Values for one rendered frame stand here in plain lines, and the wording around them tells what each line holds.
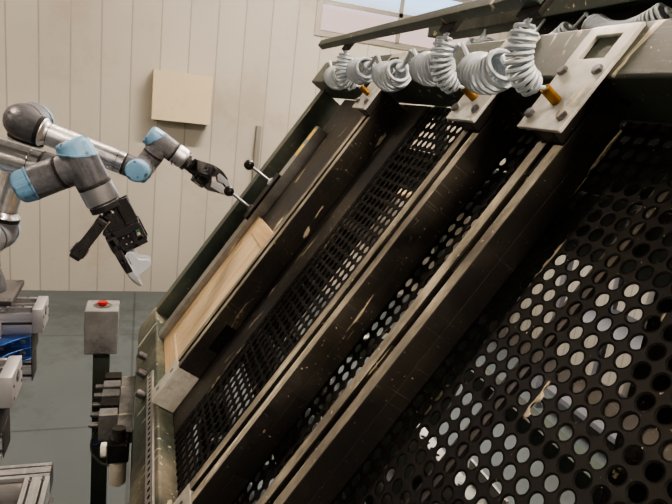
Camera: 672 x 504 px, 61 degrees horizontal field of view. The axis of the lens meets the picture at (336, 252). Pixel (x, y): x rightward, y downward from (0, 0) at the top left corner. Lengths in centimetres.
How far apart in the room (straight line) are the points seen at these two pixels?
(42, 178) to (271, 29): 396
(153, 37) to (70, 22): 60
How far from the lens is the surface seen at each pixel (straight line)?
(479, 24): 219
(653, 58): 88
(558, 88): 95
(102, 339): 238
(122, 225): 140
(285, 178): 207
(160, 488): 144
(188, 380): 170
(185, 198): 515
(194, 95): 490
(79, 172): 136
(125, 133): 507
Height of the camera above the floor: 178
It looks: 14 degrees down
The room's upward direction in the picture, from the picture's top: 7 degrees clockwise
